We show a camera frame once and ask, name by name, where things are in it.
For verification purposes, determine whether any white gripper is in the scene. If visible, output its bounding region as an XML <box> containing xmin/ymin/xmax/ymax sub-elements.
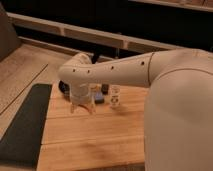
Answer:
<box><xmin>70</xmin><ymin>84</ymin><xmax>94</xmax><ymax>114</ymax></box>

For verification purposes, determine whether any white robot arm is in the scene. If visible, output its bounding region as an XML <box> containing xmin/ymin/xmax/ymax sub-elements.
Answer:
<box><xmin>59</xmin><ymin>48</ymin><xmax>213</xmax><ymax>171</ymax></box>

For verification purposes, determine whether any small blue black object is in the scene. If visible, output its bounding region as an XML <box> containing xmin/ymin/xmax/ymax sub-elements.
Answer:
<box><xmin>95</xmin><ymin>94</ymin><xmax>104</xmax><ymax>102</ymax></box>

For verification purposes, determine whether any small dark block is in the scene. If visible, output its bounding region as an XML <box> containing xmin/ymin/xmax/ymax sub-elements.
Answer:
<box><xmin>101</xmin><ymin>84</ymin><xmax>109</xmax><ymax>94</ymax></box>

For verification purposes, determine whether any dark floor mat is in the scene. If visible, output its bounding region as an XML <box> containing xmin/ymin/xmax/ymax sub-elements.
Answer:
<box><xmin>0</xmin><ymin>84</ymin><xmax>52</xmax><ymax>166</ymax></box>

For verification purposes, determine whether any grey furniture corner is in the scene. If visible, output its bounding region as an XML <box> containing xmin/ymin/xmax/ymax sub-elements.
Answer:
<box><xmin>0</xmin><ymin>3</ymin><xmax>21</xmax><ymax>61</ymax></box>

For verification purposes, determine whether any white shelf rail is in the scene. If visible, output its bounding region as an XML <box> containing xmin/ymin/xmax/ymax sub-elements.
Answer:
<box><xmin>7</xmin><ymin>12</ymin><xmax>181</xmax><ymax>53</ymax></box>

